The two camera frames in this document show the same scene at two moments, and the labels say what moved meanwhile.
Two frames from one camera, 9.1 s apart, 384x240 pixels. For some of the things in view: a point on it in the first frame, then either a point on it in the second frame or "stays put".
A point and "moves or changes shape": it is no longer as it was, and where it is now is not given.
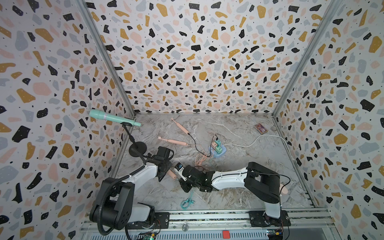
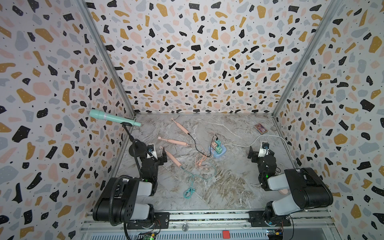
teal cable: x=185 y=204 moves or changes shape
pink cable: x=200 y=158 stays put
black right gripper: x=185 y=188 -> x=256 y=160
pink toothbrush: x=180 y=127 stays put
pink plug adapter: x=214 y=145 stays put
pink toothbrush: x=172 y=174 moves or changes shape
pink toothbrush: x=174 y=141 stays put
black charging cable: x=211 y=144 stays put
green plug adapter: x=218 y=150 stays put
